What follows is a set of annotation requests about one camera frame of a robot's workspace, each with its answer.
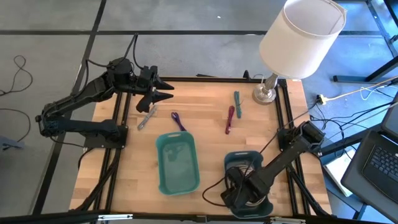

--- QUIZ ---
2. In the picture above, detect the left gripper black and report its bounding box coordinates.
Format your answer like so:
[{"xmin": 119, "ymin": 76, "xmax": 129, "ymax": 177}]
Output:
[{"xmin": 136, "ymin": 65, "xmax": 175, "ymax": 113}]

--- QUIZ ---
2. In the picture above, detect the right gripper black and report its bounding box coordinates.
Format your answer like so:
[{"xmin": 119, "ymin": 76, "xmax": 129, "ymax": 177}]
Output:
[{"xmin": 221, "ymin": 167, "xmax": 269, "ymax": 212}]

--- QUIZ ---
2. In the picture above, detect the grey cable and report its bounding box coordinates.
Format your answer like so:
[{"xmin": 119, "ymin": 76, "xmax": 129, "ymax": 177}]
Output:
[{"xmin": 137, "ymin": 105, "xmax": 158, "ymax": 131}]

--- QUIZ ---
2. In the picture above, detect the purple cable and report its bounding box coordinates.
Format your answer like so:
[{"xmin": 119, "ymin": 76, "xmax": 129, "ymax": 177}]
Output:
[{"xmin": 170, "ymin": 111, "xmax": 187, "ymax": 133}]

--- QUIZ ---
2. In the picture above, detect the blue plastic bin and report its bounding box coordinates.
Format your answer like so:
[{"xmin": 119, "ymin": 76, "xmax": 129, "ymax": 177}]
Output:
[{"xmin": 223, "ymin": 151, "xmax": 274, "ymax": 219}]

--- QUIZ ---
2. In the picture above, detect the green plastic bin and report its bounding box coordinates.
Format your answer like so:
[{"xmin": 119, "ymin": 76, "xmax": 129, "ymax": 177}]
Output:
[{"xmin": 155, "ymin": 131, "xmax": 201, "ymax": 196}]

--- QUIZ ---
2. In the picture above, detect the maroon cable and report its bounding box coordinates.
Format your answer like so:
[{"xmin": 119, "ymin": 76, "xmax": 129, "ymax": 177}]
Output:
[{"xmin": 224, "ymin": 105, "xmax": 236, "ymax": 135}]

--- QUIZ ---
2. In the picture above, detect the teal cable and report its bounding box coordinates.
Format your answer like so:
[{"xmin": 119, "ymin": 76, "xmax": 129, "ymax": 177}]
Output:
[{"xmin": 233, "ymin": 90, "xmax": 243, "ymax": 119}]

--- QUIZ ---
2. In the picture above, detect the white flat box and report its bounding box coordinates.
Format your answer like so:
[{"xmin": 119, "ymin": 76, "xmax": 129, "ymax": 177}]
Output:
[{"xmin": 323, "ymin": 147, "xmax": 357, "ymax": 197}]

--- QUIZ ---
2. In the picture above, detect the black laptop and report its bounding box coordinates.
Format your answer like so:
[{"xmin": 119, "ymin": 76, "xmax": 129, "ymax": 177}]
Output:
[{"xmin": 340, "ymin": 93, "xmax": 398, "ymax": 223}]

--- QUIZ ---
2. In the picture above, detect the table lamp white shade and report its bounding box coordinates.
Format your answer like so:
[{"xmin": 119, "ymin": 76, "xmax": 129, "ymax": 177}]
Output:
[{"xmin": 252, "ymin": 0, "xmax": 348, "ymax": 105}]

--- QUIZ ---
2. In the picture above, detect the grey-blue floor object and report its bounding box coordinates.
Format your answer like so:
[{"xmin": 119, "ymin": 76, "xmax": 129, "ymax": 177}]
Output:
[{"xmin": 0, "ymin": 136, "xmax": 25, "ymax": 152}]

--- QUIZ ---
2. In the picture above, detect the silver metal bracket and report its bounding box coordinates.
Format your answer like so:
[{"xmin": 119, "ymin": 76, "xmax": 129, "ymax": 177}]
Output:
[
  {"xmin": 98, "ymin": 213, "xmax": 134, "ymax": 222},
  {"xmin": 269, "ymin": 217, "xmax": 307, "ymax": 224}
]

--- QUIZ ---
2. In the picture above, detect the black aluminium table frame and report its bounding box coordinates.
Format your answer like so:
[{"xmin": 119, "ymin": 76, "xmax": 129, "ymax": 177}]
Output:
[{"xmin": 70, "ymin": 68, "xmax": 335, "ymax": 224}]

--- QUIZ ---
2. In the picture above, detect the black floor cable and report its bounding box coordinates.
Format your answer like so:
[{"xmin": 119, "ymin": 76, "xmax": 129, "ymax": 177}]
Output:
[
  {"xmin": 0, "ymin": 108, "xmax": 32, "ymax": 144},
  {"xmin": 0, "ymin": 55, "xmax": 34, "ymax": 96}
]

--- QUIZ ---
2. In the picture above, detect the black desk leg frame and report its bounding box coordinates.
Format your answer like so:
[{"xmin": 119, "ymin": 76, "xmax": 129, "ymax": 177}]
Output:
[{"xmin": 333, "ymin": 0, "xmax": 398, "ymax": 83}]

